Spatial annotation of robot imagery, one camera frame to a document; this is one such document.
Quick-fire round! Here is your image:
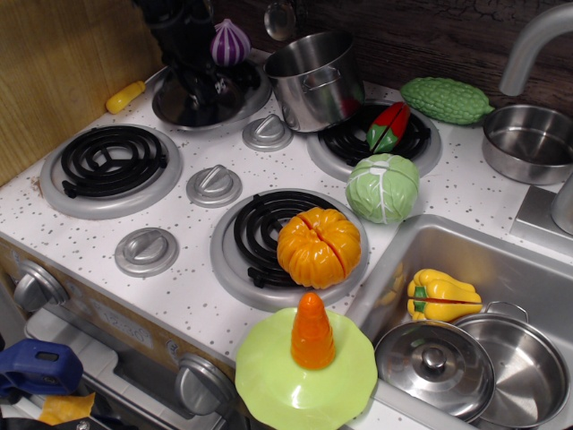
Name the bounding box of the yellow cloth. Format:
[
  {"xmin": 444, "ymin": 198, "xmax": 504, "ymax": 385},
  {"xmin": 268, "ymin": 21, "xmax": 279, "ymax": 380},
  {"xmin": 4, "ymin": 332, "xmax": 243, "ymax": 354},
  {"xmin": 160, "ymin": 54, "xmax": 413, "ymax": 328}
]
[{"xmin": 38, "ymin": 393, "xmax": 95, "ymax": 426}]

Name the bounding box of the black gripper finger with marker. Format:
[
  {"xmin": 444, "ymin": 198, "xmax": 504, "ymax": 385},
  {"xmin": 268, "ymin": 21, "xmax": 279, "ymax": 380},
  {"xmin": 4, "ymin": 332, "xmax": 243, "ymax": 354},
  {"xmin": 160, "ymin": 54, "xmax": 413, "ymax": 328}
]
[{"xmin": 185, "ymin": 69, "xmax": 231, "ymax": 115}]

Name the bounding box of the steel sink basin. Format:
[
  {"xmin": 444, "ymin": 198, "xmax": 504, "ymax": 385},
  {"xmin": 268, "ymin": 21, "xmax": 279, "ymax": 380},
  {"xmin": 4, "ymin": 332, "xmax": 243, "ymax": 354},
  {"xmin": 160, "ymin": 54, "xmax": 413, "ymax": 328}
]
[{"xmin": 346, "ymin": 213, "xmax": 573, "ymax": 430}]

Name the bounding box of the silver faucet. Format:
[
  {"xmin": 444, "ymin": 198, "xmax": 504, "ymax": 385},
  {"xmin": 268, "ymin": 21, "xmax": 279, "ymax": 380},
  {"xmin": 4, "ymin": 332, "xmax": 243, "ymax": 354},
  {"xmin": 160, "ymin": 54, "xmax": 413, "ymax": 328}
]
[{"xmin": 499, "ymin": 3, "xmax": 572, "ymax": 235}]

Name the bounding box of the silver knob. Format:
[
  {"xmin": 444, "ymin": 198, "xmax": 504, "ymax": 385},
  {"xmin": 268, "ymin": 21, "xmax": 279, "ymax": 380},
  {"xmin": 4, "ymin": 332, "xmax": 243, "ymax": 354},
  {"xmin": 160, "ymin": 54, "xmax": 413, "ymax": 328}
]
[
  {"xmin": 115, "ymin": 228, "xmax": 179, "ymax": 278},
  {"xmin": 185, "ymin": 165, "xmax": 243, "ymax": 208},
  {"xmin": 13, "ymin": 260, "xmax": 69, "ymax": 313},
  {"xmin": 175, "ymin": 353, "xmax": 237, "ymax": 416},
  {"xmin": 242, "ymin": 114, "xmax": 294, "ymax": 152}
]

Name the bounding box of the silver top knob front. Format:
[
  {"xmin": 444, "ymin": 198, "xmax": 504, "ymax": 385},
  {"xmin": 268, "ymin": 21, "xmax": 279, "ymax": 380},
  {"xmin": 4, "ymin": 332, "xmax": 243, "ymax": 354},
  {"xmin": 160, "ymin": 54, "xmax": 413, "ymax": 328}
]
[{"xmin": 115, "ymin": 228, "xmax": 179, "ymax": 278}]

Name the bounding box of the orange toy pumpkin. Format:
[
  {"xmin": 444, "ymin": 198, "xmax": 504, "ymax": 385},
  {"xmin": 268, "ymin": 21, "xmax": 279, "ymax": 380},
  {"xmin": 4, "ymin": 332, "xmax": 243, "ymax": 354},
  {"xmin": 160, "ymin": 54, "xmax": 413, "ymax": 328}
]
[{"xmin": 277, "ymin": 207, "xmax": 362, "ymax": 289}]

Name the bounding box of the purple striped toy onion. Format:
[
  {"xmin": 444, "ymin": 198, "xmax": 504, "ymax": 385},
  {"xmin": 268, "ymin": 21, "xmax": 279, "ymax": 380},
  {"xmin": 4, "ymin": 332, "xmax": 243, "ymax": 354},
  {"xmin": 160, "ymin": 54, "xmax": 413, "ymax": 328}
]
[{"xmin": 210, "ymin": 19, "xmax": 252, "ymax": 67}]

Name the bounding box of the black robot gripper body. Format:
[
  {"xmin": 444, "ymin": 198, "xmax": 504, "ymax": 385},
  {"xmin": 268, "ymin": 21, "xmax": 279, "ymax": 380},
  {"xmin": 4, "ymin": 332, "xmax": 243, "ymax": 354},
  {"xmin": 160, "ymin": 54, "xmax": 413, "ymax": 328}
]
[{"xmin": 133, "ymin": 0, "xmax": 215, "ymax": 85}]

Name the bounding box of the tall steel pot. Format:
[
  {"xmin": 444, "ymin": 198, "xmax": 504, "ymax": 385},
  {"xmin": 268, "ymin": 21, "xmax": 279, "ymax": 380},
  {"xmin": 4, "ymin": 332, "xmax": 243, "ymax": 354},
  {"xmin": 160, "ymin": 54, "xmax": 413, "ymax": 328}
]
[{"xmin": 263, "ymin": 30, "xmax": 365, "ymax": 133}]

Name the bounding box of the yellow toy bell pepper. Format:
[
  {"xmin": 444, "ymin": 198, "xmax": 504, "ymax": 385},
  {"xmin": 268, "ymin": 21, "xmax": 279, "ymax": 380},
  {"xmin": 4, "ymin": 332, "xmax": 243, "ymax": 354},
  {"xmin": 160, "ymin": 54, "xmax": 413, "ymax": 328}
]
[{"xmin": 406, "ymin": 269, "xmax": 483, "ymax": 323}]

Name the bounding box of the large steel lid in sink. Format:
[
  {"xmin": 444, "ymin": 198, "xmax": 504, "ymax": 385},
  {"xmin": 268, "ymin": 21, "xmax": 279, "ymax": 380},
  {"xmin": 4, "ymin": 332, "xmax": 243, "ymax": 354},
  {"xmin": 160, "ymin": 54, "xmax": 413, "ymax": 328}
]
[{"xmin": 375, "ymin": 321, "xmax": 495, "ymax": 422}]

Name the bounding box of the blue clamp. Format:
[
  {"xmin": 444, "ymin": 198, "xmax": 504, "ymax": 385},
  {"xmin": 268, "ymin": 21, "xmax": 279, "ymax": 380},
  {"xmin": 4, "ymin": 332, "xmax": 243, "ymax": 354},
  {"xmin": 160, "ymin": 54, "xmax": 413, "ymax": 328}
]
[{"xmin": 1, "ymin": 339, "xmax": 83, "ymax": 397}]

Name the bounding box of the oven door handle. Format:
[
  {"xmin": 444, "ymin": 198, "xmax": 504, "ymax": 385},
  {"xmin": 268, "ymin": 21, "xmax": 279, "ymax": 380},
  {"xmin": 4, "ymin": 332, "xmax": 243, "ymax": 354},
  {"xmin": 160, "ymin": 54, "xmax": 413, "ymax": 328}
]
[{"xmin": 24, "ymin": 310, "xmax": 227, "ymax": 429}]

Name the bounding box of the small steel pot lid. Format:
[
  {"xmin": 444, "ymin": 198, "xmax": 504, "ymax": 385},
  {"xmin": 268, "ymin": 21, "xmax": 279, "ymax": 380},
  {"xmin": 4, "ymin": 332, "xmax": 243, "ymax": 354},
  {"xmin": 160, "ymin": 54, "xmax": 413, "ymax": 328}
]
[{"xmin": 152, "ymin": 67, "xmax": 245, "ymax": 130}]

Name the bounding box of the green toy cabbage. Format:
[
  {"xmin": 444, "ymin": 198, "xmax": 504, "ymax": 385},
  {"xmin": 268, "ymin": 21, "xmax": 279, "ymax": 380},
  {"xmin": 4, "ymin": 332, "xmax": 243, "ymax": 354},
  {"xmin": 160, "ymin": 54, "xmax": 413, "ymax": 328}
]
[{"xmin": 346, "ymin": 153, "xmax": 420, "ymax": 224}]

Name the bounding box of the light green plastic plate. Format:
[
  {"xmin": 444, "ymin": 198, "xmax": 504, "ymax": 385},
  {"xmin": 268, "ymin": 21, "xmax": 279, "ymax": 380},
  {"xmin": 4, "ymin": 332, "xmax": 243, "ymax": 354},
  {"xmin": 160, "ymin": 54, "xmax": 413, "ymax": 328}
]
[{"xmin": 235, "ymin": 307, "xmax": 378, "ymax": 429}]

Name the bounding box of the orange toy carrot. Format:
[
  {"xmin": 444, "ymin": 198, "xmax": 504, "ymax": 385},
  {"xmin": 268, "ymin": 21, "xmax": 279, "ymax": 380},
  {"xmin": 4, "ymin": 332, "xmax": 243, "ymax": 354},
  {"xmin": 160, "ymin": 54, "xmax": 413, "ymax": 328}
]
[{"xmin": 290, "ymin": 292, "xmax": 336, "ymax": 370}]

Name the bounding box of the back right stove burner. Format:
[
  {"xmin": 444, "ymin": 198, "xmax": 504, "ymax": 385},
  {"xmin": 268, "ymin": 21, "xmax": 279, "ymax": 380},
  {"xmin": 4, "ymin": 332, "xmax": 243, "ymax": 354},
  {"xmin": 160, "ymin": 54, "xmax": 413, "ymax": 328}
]
[{"xmin": 307, "ymin": 99, "xmax": 442, "ymax": 182}]

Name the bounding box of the steel pan in sink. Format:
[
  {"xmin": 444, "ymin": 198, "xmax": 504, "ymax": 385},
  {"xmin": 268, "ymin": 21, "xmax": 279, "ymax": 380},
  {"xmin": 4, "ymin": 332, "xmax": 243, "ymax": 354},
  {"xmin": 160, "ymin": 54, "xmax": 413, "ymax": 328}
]
[{"xmin": 454, "ymin": 301, "xmax": 570, "ymax": 429}]

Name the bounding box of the silver front knob left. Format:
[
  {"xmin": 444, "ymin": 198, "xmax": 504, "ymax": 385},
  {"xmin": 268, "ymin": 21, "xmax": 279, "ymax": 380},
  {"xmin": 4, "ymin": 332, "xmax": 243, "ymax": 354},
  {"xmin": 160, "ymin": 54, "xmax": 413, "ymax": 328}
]
[{"xmin": 13, "ymin": 260, "xmax": 69, "ymax": 313}]

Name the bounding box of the hanging steel spoon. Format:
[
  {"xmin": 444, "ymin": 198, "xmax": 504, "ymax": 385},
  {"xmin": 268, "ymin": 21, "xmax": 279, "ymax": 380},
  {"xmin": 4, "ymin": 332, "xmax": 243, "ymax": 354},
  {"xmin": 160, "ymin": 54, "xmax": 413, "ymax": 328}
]
[{"xmin": 263, "ymin": 0, "xmax": 296, "ymax": 41}]

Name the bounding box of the silver top knob back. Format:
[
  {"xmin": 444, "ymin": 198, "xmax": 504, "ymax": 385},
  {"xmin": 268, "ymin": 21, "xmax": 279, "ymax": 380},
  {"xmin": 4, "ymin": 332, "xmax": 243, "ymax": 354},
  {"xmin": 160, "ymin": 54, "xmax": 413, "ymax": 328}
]
[{"xmin": 242, "ymin": 114, "xmax": 294, "ymax": 152}]

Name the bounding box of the front left stove burner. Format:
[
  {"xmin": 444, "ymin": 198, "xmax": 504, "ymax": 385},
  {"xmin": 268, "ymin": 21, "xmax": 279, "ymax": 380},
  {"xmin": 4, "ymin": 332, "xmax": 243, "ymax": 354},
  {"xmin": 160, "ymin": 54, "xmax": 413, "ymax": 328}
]
[{"xmin": 39, "ymin": 125, "xmax": 183, "ymax": 219}]

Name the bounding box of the red toy chili pepper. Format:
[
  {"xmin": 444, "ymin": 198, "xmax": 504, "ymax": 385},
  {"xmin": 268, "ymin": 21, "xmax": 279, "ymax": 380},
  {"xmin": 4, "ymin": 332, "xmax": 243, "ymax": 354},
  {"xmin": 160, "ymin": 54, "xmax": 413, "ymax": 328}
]
[{"xmin": 366, "ymin": 102, "xmax": 411, "ymax": 153}]

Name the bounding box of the front right stove burner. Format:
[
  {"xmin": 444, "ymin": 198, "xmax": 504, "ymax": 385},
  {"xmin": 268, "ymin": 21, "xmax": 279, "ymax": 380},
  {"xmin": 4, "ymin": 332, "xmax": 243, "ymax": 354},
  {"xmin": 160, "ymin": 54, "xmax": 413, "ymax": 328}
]
[{"xmin": 210, "ymin": 189, "xmax": 368, "ymax": 312}]

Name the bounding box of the silver front knob right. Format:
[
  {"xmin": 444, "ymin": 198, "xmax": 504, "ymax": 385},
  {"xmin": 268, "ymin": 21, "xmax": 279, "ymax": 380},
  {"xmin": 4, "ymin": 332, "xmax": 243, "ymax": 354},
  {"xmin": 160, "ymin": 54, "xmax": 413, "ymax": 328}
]
[{"xmin": 175, "ymin": 353, "xmax": 237, "ymax": 416}]

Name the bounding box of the small steel saucepan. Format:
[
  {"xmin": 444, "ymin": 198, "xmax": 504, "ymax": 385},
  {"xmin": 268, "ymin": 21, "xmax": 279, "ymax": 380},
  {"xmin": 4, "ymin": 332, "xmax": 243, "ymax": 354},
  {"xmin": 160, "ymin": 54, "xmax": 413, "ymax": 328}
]
[{"xmin": 482, "ymin": 105, "xmax": 572, "ymax": 185}]

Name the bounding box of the green toy bitter gourd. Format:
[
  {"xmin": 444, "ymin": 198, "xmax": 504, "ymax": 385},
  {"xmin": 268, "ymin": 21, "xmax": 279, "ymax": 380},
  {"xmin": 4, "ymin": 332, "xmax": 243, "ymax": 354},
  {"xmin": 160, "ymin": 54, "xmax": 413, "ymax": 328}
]
[{"xmin": 400, "ymin": 77, "xmax": 494, "ymax": 125}]

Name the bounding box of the silver top knob middle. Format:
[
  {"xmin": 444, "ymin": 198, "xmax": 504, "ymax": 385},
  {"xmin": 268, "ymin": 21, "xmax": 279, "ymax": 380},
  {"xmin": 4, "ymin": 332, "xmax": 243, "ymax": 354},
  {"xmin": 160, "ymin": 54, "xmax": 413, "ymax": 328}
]
[{"xmin": 185, "ymin": 165, "xmax": 243, "ymax": 208}]

